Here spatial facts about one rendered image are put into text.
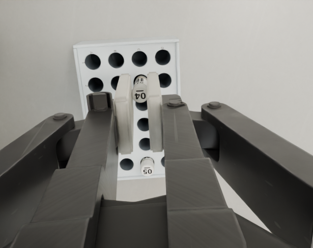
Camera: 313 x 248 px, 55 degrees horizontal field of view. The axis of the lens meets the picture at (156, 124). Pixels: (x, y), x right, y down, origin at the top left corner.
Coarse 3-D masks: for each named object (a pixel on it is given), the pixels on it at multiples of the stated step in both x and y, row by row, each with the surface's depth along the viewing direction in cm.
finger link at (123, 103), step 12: (120, 84) 18; (120, 96) 15; (120, 108) 15; (132, 108) 20; (120, 120) 15; (132, 120) 18; (120, 132) 15; (132, 132) 17; (120, 144) 15; (132, 144) 16
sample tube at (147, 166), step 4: (144, 160) 27; (148, 160) 27; (152, 160) 28; (144, 164) 26; (148, 164) 26; (152, 164) 27; (144, 168) 26; (148, 168) 26; (152, 168) 26; (144, 172) 26; (148, 172) 26; (152, 172) 26
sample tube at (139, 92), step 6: (138, 78) 24; (144, 78) 24; (138, 84) 22; (144, 84) 22; (132, 90) 22; (138, 90) 21; (144, 90) 21; (132, 96) 21; (138, 96) 21; (144, 96) 21
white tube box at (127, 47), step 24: (96, 48) 24; (120, 48) 24; (144, 48) 24; (168, 48) 24; (96, 72) 24; (120, 72) 25; (144, 72) 25; (168, 72) 25; (144, 120) 29; (144, 144) 28; (120, 168) 28
